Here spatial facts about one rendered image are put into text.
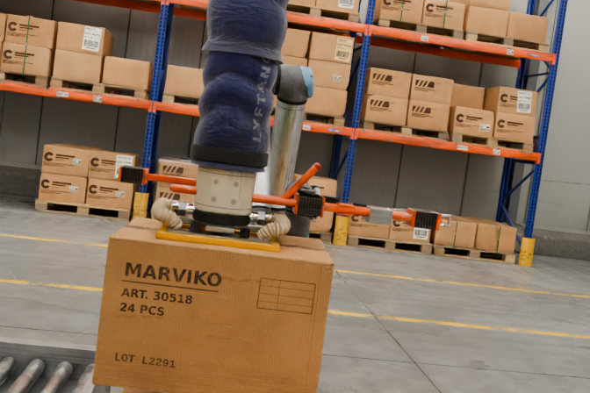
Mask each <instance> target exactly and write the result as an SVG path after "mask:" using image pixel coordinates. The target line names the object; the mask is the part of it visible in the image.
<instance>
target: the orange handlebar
mask: <svg viewBox="0 0 590 393"><path fill-rule="evenodd" d="M146 180H149V181H156V182H169V183H176V184H171V185H170V187H169V189H170V190H171V191H172V192H176V193H183V194H190V195H196V194H197V188H196V184H197V179H191V178H183V177H176V176H169V175H156V174H149V173H147V177H146ZM252 202H254V203H261V204H274V205H282V206H289V207H295V204H296V200H294V198H290V199H285V198H280V196H268V195H261V194H254V195H253V196H252ZM324 211H331V212H335V213H337V214H339V215H346V216H353V217H354V215H359V216H367V217H369V216H370V214H371V212H370V209H367V208H366V207H359V206H354V205H353V204H345V203H337V202H336V203H335V204H331V203H325V206H324ZM392 219H395V220H402V221H409V222H411V220H412V215H411V214H408V213H407V212H400V211H394V212H393V214H392Z"/></svg>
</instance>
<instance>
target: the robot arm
mask: <svg viewBox="0 0 590 393"><path fill-rule="evenodd" d="M274 95H277V106H276V112H275V118H274V124H273V130H272V136H271V142H270V139H269V145H268V150H267V154H268V155H269V158H268V164H267V167H266V168H264V169H265V172H264V173H257V172H256V179H255V191H254V194H261V195H268V196H275V197H281V196H282V195H283V194H284V193H285V192H286V191H287V190H288V189H289V188H290V187H291V186H292V185H293V184H294V183H295V182H296V181H294V182H293V181H292V180H293V175H294V170H295V165H296V159H297V154H298V149H299V139H300V134H301V129H302V124H303V118H304V113H305V107H306V102H307V98H311V97H313V71H312V70H311V69H310V68H309V67H304V66H300V65H299V66H297V65H287V64H280V65H277V79H276V82H275V84H274V86H273V88H272V96H273V99H274ZM268 127H269V135H270V117H269V120H268ZM297 192H298V193H299V194H306V195H313V196H316V197H320V188H319V186H315V185H313V186H312V187H311V186H310V185H309V184H308V183H307V182H306V183H305V184H304V185H303V186H302V187H301V188H300V189H299V190H298V191H297ZM322 196H323V197H325V198H326V200H325V203H331V204H335V203H336V202H337V203H339V202H340V198H339V197H334V196H324V195H322ZM252 211H256V212H258V211H265V213H267V212H283V213H284V214H285V215H286V216H287V218H288V219H289V220H290V222H291V228H290V230H289V232H288V233H286V234H285V235H288V236H295V237H302V238H309V234H310V220H315V219H316V218H317V217H318V216H311V215H304V214H297V215H296V214H294V213H293V211H292V207H289V206H282V205H274V204H261V203H254V202H253V204H252Z"/></svg>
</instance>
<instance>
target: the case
mask: <svg viewBox="0 0 590 393"><path fill-rule="evenodd" d="M162 225H163V223H162V222H159V221H158V220H155V219H151V218H135V219H134V220H132V221H131V222H130V223H128V224H127V225H125V226H124V227H122V228H121V229H119V230H118V231H117V232H115V233H114V234H113V235H111V236H110V237H109V242H108V249H107V257H106V264H105V272H104V287H103V295H102V302H101V310H100V317H99V325H98V332H97V347H96V354H95V362H94V369H93V377H92V384H96V385H104V386H112V387H120V388H128V389H144V390H153V391H161V392H169V393H317V389H318V383H319V376H320V364H321V357H322V351H323V344H324V338H325V331H326V324H327V312H328V306H329V299H330V292H331V286H332V280H333V273H334V266H335V265H334V263H333V261H332V259H331V257H330V256H329V254H328V252H327V249H326V248H325V247H324V245H323V243H322V242H321V240H320V239H309V238H302V237H295V236H288V235H281V236H276V239H275V240H276V241H277V242H278V244H279V246H280V252H279V253H276V252H268V251H261V250H253V249H245V248H237V247H222V246H215V245H206V244H198V243H190V242H182V241H175V240H167V239H157V238H156V237H155V235H156V233H157V231H158V230H159V228H160V227H162Z"/></svg>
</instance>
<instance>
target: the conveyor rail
mask: <svg viewBox="0 0 590 393"><path fill-rule="evenodd" d="M96 347H97V346H92V345H83V344H73V343H63V342H53V341H44V340H35V339H17V338H7V337H0V362H1V361H2V360H3V359H4V358H5V357H8V356H10V357H13V358H14V359H15V360H16V361H17V366H16V368H15V369H14V370H13V371H12V373H11V375H21V374H22V373H23V372H24V370H25V369H26V368H27V366H28V365H29V364H30V363H31V362H32V361H33V360H36V359H39V360H42V361H43V362H44V363H45V369H44V371H43V372H42V373H41V375H40V376H39V377H43V378H50V376H51V375H52V373H53V372H54V371H55V370H56V368H57V367H58V365H59V364H60V363H61V362H64V361H67V362H69V363H70V364H71V365H72V367H73V370H72V373H71V374H70V376H69V378H68V380H73V381H79V379H80V377H81V376H82V374H83V371H84V370H85V369H86V367H87V366H88V365H90V364H94V362H95V354H96Z"/></svg>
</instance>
